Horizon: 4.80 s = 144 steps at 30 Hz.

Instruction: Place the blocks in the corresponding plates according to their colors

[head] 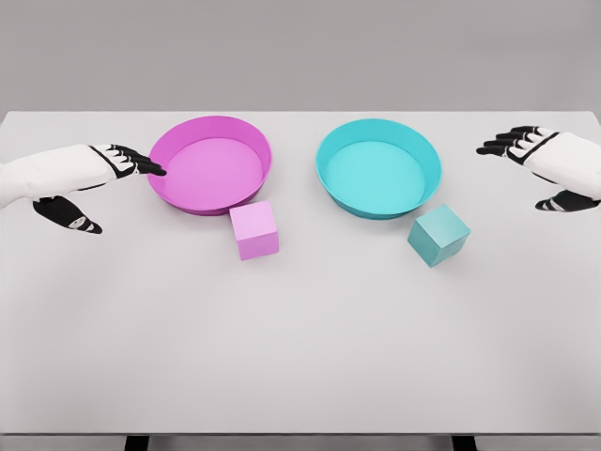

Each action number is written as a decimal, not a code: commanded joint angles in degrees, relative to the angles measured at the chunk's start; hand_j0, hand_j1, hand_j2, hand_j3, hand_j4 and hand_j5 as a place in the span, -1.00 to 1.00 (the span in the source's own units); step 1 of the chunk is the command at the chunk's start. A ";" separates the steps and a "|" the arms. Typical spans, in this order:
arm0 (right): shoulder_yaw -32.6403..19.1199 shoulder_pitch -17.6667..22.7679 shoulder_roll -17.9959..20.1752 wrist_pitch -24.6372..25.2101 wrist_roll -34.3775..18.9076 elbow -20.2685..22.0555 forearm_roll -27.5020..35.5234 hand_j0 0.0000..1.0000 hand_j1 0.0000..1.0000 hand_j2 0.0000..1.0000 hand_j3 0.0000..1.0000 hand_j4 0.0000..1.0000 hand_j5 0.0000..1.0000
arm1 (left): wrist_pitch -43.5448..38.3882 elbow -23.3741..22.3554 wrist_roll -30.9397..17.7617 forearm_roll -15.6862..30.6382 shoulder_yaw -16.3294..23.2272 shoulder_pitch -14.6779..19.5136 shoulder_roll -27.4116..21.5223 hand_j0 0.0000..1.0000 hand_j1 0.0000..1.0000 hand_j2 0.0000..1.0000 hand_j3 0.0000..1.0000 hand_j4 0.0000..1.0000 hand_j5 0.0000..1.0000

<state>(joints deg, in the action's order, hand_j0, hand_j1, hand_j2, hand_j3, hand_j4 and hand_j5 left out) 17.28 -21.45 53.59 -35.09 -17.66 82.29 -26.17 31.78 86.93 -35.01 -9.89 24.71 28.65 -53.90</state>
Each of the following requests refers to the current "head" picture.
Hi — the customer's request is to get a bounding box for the pink cube block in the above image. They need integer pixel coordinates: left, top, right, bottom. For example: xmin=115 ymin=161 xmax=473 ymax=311
xmin=228 ymin=200 xmax=281 ymax=261

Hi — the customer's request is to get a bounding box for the cyan round plate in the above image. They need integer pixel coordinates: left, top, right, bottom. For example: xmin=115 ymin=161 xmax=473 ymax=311
xmin=315 ymin=117 xmax=443 ymax=220

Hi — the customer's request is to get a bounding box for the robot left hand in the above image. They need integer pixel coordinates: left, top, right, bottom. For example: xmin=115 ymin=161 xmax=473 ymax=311
xmin=28 ymin=143 xmax=168 ymax=237

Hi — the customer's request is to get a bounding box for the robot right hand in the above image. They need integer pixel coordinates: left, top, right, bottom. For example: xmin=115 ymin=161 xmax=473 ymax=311
xmin=475 ymin=125 xmax=601 ymax=213

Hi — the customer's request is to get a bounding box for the teal cube block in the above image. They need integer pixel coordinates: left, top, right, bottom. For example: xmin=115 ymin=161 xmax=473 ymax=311
xmin=407 ymin=203 xmax=471 ymax=270

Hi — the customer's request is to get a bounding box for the pink round plate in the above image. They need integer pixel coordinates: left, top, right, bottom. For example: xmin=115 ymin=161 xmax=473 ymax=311
xmin=146 ymin=115 xmax=273 ymax=218

